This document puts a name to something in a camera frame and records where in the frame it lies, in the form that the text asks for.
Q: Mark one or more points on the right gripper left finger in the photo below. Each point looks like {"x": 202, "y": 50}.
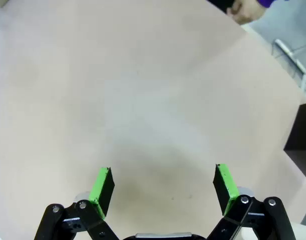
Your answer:
{"x": 102, "y": 187}

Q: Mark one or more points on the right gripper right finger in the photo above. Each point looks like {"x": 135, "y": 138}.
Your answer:
{"x": 224, "y": 185}

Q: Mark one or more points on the forearm in purple sleeve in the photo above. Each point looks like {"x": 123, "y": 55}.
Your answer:
{"x": 266, "y": 2}

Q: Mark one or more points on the person bare hand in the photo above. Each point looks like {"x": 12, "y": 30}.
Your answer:
{"x": 245, "y": 11}

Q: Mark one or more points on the dark brown box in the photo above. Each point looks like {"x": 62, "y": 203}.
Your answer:
{"x": 301, "y": 135}

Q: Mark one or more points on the silver metal frame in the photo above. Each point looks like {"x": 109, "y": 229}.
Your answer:
{"x": 290, "y": 53}

